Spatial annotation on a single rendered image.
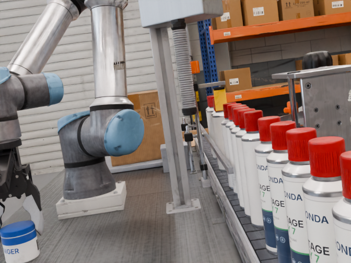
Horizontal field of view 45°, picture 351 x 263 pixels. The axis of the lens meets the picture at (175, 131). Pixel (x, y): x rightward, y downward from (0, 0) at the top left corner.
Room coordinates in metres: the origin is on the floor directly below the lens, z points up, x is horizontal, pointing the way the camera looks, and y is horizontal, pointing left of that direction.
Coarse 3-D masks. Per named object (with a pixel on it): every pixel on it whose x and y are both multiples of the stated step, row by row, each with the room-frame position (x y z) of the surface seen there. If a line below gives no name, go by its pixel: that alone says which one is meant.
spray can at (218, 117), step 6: (216, 114) 1.18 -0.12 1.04; (222, 114) 1.17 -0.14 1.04; (216, 120) 1.17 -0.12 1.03; (222, 120) 1.17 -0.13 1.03; (216, 126) 1.18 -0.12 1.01; (216, 132) 1.18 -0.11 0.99; (216, 138) 1.18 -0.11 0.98; (222, 138) 1.17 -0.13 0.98; (216, 144) 1.18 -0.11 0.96; (222, 144) 1.17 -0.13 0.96; (222, 150) 1.17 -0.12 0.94; (222, 168) 1.17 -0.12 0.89
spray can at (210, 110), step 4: (212, 96) 1.38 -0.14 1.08; (208, 100) 1.37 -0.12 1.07; (212, 100) 1.36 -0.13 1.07; (212, 104) 1.36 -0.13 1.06; (212, 108) 1.36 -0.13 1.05; (208, 112) 1.36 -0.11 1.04; (212, 112) 1.35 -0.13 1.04; (208, 116) 1.36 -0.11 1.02; (208, 120) 1.37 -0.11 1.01; (208, 124) 1.37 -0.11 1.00; (212, 124) 1.35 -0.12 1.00; (212, 128) 1.35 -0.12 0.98; (212, 132) 1.36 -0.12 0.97; (212, 136) 1.36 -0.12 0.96; (212, 152) 1.37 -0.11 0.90; (216, 156) 1.35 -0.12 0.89
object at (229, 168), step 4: (200, 124) 1.69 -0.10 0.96; (204, 132) 1.44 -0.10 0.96; (204, 136) 1.42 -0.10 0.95; (208, 136) 1.33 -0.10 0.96; (208, 140) 1.26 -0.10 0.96; (212, 140) 1.24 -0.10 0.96; (212, 144) 1.18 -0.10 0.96; (212, 148) 1.17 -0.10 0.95; (216, 148) 1.10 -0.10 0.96; (216, 152) 1.06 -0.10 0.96; (220, 152) 1.04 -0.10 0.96; (220, 156) 0.99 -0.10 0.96; (224, 156) 0.98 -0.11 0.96; (220, 160) 0.98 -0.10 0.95; (224, 160) 0.94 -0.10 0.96; (224, 164) 0.91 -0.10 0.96; (228, 164) 0.89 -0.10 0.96; (228, 168) 0.86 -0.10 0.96; (232, 168) 0.86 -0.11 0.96; (228, 172) 0.86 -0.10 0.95; (232, 172) 0.86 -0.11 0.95
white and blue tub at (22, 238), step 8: (8, 224) 0.88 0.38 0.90; (16, 224) 0.87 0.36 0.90; (24, 224) 0.87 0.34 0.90; (32, 224) 0.86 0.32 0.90; (0, 232) 0.84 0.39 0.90; (8, 232) 0.83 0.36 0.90; (16, 232) 0.83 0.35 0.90; (24, 232) 0.83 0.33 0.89; (32, 232) 0.85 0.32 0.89; (8, 240) 0.83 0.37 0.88; (16, 240) 0.83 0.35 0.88; (24, 240) 0.83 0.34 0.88; (32, 240) 0.85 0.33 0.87; (8, 248) 0.83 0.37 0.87; (16, 248) 0.83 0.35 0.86; (24, 248) 0.83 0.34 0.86; (32, 248) 0.84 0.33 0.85; (8, 256) 0.83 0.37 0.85; (16, 256) 0.83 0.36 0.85; (24, 256) 0.83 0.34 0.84; (32, 256) 0.84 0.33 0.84
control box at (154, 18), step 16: (144, 0) 0.99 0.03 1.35; (160, 0) 0.97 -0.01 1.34; (176, 0) 0.94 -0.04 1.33; (192, 0) 0.92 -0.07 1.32; (208, 0) 0.93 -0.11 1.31; (144, 16) 1.00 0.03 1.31; (160, 16) 0.97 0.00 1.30; (176, 16) 0.95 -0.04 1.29; (192, 16) 0.93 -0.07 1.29; (208, 16) 0.96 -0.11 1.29
